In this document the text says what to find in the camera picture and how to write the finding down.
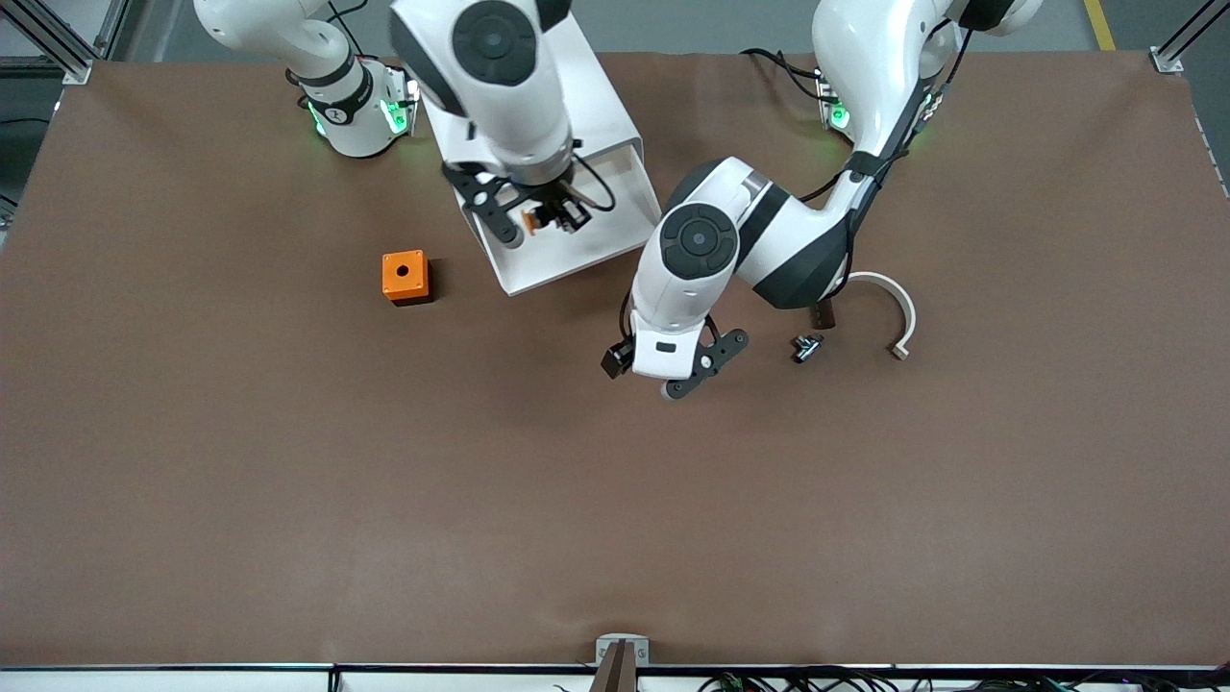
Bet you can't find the white curved bracket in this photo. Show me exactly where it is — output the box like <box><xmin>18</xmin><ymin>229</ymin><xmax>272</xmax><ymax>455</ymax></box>
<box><xmin>846</xmin><ymin>271</ymin><xmax>918</xmax><ymax>361</ymax></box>

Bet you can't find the black right base cable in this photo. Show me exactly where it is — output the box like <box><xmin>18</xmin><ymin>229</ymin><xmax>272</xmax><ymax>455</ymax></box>
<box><xmin>327</xmin><ymin>0</ymin><xmax>381</xmax><ymax>59</ymax></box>

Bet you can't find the black base cable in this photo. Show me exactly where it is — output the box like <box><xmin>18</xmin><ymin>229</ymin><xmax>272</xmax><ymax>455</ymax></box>
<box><xmin>740</xmin><ymin>46</ymin><xmax>832</xmax><ymax>105</ymax></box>
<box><xmin>327</xmin><ymin>0</ymin><xmax>381</xmax><ymax>59</ymax></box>

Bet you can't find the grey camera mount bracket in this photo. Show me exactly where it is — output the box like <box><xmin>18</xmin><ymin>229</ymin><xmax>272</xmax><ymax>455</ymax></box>
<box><xmin>591</xmin><ymin>632</ymin><xmax>651</xmax><ymax>692</ymax></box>

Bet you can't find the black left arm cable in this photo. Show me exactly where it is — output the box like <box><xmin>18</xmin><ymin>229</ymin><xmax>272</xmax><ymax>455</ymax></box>
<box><xmin>796</xmin><ymin>29</ymin><xmax>973</xmax><ymax>205</ymax></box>

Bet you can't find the white table edge rail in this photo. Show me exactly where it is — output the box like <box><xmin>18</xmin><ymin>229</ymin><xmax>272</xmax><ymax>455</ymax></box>
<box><xmin>0</xmin><ymin>661</ymin><xmax>1230</xmax><ymax>692</ymax></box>

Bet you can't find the orange box with hole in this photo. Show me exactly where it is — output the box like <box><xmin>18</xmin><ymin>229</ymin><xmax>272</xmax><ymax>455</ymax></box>
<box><xmin>381</xmin><ymin>250</ymin><xmax>434</xmax><ymax>307</ymax></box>

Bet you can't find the black left base cable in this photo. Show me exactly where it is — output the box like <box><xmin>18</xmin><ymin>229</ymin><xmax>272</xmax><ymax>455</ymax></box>
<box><xmin>740</xmin><ymin>46</ymin><xmax>832</xmax><ymax>105</ymax></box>

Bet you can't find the aluminium frame post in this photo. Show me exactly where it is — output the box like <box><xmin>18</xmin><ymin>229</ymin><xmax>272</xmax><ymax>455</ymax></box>
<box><xmin>1150</xmin><ymin>0</ymin><xmax>1230</xmax><ymax>75</ymax></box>
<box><xmin>0</xmin><ymin>0</ymin><xmax>131</xmax><ymax>86</ymax></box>

